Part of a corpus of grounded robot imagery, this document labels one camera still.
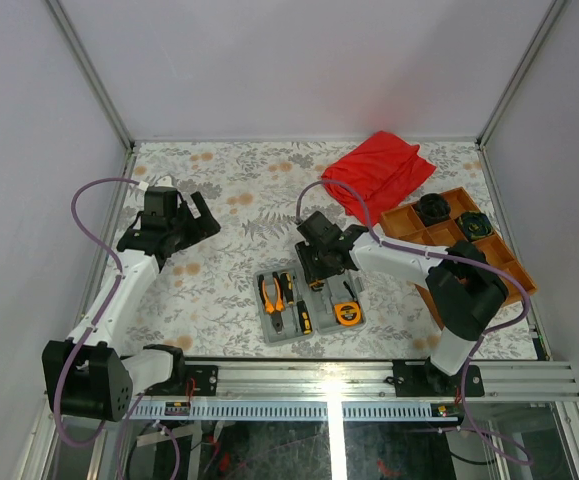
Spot black yellow screwdriver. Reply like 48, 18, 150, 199
293, 281, 312, 335
279, 272, 295, 305

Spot orange tape measure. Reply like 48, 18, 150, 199
334, 302, 362, 327

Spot grey plastic tool case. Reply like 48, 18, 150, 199
253, 262, 366, 346

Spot orange handled pliers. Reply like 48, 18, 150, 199
257, 272, 286, 333

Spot hex key set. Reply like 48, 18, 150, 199
310, 281, 324, 292

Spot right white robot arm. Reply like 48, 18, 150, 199
296, 211, 508, 395

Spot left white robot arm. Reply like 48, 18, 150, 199
42, 185, 220, 422

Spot red folded cloth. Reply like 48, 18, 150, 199
322, 131, 436, 226

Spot wooden compartment tray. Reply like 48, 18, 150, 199
379, 186, 538, 329

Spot black spinning top upper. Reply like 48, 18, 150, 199
414, 193, 451, 226

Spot green black spinning top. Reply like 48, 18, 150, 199
455, 211, 494, 242

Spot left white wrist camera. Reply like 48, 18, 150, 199
137, 175, 175, 191

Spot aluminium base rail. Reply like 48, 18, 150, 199
131, 360, 579, 421

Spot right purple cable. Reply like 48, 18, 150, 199
294, 179, 535, 466

